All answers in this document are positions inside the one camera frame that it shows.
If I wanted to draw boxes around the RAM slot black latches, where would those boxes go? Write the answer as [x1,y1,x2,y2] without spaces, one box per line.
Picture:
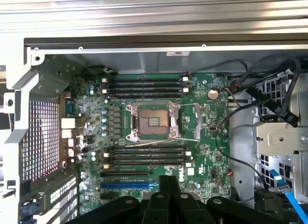
[105,93,187,99]
[108,157,188,163]
[101,82,190,88]
[108,147,188,152]

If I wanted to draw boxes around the thin black motherboard wire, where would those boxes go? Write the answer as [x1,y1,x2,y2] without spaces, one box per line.
[215,104,268,188]

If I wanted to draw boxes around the silver socket cover frame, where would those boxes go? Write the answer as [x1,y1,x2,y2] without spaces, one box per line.
[179,103,202,142]

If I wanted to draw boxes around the black plastic fan duct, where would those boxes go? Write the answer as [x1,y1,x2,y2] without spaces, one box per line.
[254,187,286,216]

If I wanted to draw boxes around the open grey PC case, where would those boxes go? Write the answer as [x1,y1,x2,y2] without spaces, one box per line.
[0,36,308,224]

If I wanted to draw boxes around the metal CPU socket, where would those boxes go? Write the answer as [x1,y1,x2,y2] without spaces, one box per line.
[126,101,181,142]

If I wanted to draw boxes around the thick black power wire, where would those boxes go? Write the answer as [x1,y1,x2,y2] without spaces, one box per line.
[244,58,303,128]

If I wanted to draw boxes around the silver disk bay bracket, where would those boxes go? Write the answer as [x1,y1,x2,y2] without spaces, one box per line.
[254,121,308,153]

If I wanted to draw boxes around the green Dell motherboard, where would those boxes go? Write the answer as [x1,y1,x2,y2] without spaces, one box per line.
[72,74,231,215]

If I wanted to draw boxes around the blue expansion slot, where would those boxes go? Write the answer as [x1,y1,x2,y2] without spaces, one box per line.
[100,182,160,190]

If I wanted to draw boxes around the blue SATA wire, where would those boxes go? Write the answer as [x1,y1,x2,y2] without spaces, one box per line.
[269,170,308,224]

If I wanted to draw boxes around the black looped fan wire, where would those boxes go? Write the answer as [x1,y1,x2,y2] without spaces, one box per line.
[225,75,250,95]
[186,58,249,77]

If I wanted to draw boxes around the long black expansion slot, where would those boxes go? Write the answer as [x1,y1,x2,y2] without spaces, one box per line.
[100,170,153,177]

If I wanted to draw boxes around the thin red wire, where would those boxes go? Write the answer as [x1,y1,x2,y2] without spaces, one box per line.
[61,131,79,167]

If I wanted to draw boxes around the thin wire locking lever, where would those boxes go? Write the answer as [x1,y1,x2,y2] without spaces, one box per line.
[129,138,201,148]
[107,96,129,104]

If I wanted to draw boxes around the perforated metal disk bay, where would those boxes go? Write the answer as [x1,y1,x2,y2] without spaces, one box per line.
[252,75,308,210]

